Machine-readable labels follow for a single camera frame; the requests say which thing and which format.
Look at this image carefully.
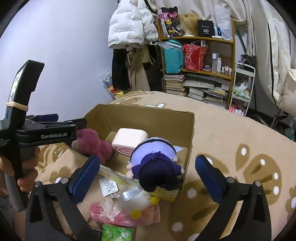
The pink fluffy plush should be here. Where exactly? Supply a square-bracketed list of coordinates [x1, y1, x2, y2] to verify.
[71, 128, 113, 165]

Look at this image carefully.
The pink packet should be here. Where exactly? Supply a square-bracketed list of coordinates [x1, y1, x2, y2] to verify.
[89, 198, 161, 227]

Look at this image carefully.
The green tissue pack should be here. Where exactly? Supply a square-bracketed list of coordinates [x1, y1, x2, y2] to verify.
[102, 224, 133, 241]

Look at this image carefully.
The purple haired doll plush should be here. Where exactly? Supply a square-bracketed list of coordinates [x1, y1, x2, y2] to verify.
[125, 137, 185, 192]

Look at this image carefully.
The white fluffy duck plush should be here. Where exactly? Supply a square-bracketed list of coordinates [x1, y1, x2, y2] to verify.
[119, 186, 159, 219]

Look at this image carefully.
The person's left hand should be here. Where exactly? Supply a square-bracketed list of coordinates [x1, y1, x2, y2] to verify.
[0, 146, 41, 193]

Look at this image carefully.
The pink swirl roll plush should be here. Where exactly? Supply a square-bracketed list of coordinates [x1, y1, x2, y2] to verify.
[111, 128, 149, 156]

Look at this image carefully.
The beige flower pattern blanket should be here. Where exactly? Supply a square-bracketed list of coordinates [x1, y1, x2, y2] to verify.
[34, 90, 296, 241]

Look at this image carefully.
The open cardboard box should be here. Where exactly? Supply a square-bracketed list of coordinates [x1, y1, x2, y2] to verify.
[83, 103, 196, 202]

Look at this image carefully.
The beige trench coat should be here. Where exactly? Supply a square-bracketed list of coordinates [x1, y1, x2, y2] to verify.
[126, 45, 154, 91]

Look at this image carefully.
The stack of books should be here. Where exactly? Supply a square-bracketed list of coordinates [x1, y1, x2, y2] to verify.
[164, 73, 231, 109]

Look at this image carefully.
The white puffer jacket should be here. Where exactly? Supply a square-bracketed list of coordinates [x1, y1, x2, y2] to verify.
[108, 0, 159, 49]

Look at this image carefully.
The teal bag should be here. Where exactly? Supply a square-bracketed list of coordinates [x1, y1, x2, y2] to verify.
[162, 40, 185, 74]

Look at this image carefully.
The white rolling cart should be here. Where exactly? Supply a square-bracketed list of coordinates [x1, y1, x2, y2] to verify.
[228, 62, 256, 116]

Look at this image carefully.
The wooden bookshelf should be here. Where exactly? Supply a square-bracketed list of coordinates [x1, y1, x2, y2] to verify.
[157, 17, 236, 110]

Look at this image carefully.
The red patterned gift bag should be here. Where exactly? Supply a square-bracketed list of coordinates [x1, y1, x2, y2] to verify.
[183, 40, 208, 71]

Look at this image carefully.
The blonde wig head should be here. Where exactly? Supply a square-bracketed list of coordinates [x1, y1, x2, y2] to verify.
[179, 13, 200, 37]

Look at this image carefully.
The black box number 40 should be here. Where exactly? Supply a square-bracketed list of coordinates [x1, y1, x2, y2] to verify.
[197, 20, 215, 38]

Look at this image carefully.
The cream hanging coat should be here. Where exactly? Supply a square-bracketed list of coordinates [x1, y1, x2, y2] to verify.
[250, 1, 295, 115]

